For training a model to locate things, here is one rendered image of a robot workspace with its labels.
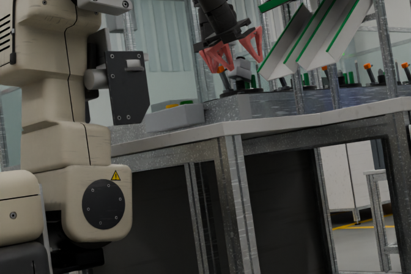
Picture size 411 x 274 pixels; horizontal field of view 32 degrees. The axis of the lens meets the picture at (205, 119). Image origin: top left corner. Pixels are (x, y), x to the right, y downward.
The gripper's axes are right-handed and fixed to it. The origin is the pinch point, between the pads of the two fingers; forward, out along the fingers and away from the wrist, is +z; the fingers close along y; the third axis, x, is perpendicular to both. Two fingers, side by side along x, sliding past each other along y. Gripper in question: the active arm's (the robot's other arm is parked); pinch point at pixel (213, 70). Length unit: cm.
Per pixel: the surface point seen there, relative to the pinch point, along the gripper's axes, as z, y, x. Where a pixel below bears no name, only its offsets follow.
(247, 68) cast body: -0.4, -2.3, -12.1
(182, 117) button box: 14.0, 0.0, 14.2
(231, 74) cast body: 1.0, 0.1, -7.3
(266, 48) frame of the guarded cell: -29, 82, -110
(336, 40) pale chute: 1.7, -48.0, 0.4
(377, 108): 22, -68, 15
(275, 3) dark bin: -13.7, -27.7, -1.0
